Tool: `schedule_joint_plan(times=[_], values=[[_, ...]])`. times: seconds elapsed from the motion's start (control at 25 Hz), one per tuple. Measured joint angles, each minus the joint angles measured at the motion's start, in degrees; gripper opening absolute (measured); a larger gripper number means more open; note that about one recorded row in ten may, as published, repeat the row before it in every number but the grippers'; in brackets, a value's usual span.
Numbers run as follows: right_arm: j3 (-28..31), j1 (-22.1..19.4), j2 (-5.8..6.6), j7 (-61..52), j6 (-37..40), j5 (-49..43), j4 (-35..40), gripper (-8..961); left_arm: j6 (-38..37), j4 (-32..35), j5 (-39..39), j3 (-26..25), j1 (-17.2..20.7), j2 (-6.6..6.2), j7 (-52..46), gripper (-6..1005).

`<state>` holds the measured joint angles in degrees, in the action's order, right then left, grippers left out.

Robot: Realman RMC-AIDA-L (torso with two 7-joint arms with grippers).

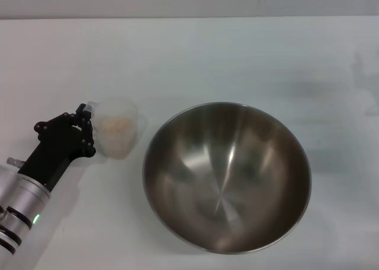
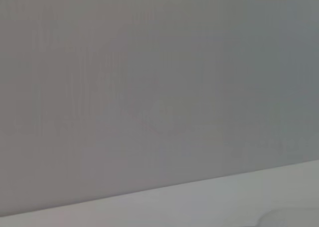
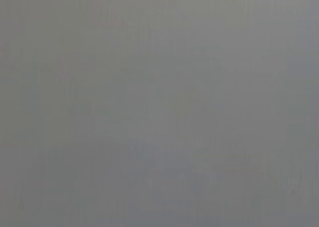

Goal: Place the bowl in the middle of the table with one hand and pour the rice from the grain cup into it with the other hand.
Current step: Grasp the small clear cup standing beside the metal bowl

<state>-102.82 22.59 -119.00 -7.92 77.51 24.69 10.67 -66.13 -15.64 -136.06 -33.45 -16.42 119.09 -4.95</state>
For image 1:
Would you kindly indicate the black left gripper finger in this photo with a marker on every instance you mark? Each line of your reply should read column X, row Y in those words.
column 89, row 142
column 56, row 123

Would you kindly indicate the clear plastic measuring cup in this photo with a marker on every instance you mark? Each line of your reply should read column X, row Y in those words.
column 118, row 142

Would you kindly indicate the white rice grains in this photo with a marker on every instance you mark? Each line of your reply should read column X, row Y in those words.
column 118, row 125

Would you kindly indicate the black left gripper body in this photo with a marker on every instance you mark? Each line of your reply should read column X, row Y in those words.
column 56, row 151

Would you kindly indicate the stainless steel mixing bowl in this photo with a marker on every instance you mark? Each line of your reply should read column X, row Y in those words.
column 228, row 187

